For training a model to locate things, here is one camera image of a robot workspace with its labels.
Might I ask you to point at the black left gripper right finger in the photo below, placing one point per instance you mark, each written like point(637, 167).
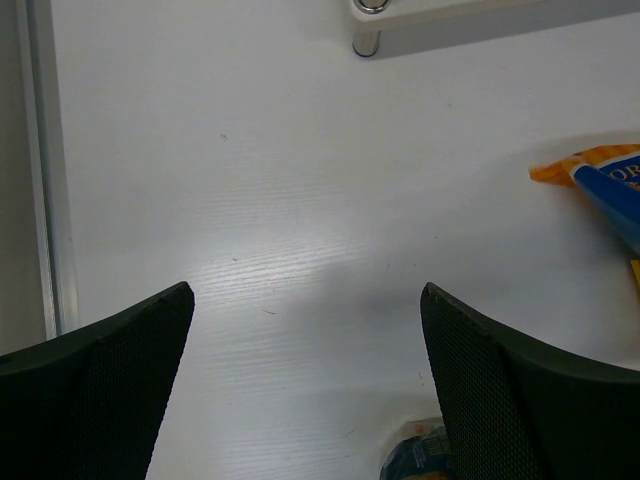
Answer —
point(515, 407)

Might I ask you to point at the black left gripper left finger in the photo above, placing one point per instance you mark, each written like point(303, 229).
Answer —
point(89, 404)

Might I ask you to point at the blue orange pasta bag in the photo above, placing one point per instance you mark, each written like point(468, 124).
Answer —
point(608, 175)

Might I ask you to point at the white two-tier shelf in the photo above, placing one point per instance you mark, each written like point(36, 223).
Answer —
point(387, 29)

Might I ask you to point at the clear dark-blue fusilli bag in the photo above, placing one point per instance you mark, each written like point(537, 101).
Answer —
point(419, 449)

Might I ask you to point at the yellow macaroni bag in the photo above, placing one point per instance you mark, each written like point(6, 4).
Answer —
point(635, 267)

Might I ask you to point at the aluminium table edge rail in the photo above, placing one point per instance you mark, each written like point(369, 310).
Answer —
point(48, 167)

